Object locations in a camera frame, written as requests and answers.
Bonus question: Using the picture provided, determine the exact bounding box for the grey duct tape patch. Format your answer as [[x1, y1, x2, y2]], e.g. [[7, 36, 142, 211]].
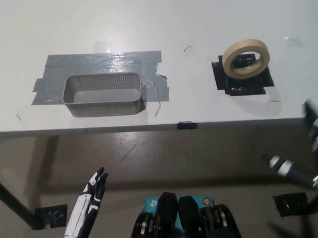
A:
[[29, 50, 170, 107]]

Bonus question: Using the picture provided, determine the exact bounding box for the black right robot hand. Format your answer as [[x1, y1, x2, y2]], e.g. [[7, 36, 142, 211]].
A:
[[260, 99, 318, 193]]

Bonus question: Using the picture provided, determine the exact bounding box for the teal cardboard box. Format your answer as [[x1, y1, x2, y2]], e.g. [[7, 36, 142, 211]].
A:
[[140, 194, 216, 234]]

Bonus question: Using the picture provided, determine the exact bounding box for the small grey mesh basket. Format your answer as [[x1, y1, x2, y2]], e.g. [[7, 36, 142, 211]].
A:
[[60, 72, 144, 118]]

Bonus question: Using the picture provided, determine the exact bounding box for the black tape patch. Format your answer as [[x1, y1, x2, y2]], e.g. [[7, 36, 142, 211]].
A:
[[210, 53, 276, 97]]

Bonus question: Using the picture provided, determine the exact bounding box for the beige masking tape roll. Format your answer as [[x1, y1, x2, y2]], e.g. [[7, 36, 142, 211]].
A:
[[221, 38, 272, 80]]

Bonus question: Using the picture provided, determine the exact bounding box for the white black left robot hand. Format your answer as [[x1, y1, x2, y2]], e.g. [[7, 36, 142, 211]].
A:
[[62, 166, 111, 238]]

